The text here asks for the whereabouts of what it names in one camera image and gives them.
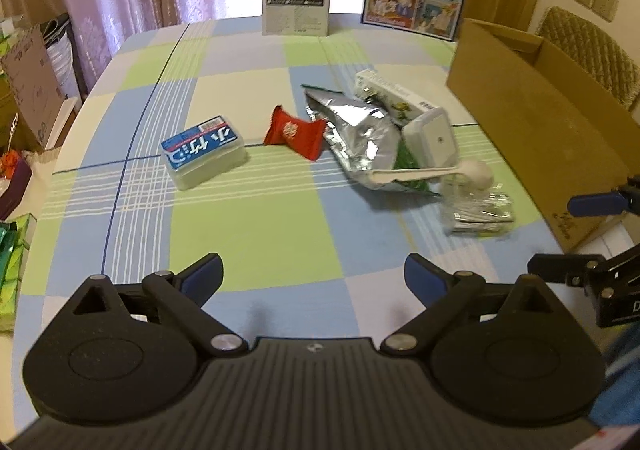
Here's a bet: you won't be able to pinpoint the orange object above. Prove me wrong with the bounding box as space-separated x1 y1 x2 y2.
0 151 22 179

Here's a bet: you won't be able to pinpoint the clear plastic packet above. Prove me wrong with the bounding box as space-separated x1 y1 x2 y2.
439 189 517 236

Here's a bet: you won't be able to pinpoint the red candy packet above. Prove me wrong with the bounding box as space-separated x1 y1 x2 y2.
263 105 329 163

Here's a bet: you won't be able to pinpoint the quilted chair back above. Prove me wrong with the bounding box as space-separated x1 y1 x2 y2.
534 6 640 111

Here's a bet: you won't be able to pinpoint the white rounded square box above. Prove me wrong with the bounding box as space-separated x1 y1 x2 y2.
401 108 459 169

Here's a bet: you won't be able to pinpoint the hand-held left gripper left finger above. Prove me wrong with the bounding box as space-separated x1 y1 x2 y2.
65 252 250 357

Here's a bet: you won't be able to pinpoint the white plastic spoon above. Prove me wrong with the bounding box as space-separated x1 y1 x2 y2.
369 160 494 194

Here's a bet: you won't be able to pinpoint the purple box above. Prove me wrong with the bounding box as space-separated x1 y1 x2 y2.
0 161 34 221

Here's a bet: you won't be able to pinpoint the brown cardboard box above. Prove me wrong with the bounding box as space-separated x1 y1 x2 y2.
446 18 640 254

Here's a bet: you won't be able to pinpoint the white bucket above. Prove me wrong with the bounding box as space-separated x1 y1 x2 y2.
45 30 84 104

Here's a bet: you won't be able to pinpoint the long white carton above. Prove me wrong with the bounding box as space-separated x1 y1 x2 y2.
353 69 442 127

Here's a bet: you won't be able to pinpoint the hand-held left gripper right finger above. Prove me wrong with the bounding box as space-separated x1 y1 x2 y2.
380 253 572 359

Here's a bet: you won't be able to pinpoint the silver foil bag green leaf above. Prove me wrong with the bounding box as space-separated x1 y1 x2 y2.
301 84 437 195

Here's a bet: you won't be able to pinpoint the green plastic packet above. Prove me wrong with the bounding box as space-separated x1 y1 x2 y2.
0 212 39 335

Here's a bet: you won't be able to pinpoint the blue label clear plastic box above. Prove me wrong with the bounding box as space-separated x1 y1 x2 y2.
160 115 250 191

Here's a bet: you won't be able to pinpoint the checked cloth covered desktop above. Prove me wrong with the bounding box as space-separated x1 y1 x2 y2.
12 16 573 367

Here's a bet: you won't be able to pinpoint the brown cardboard sheet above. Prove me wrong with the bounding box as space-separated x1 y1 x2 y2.
0 24 69 151

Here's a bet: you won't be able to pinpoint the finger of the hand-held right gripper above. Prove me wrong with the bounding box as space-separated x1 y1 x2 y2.
567 182 640 219
527 253 605 287

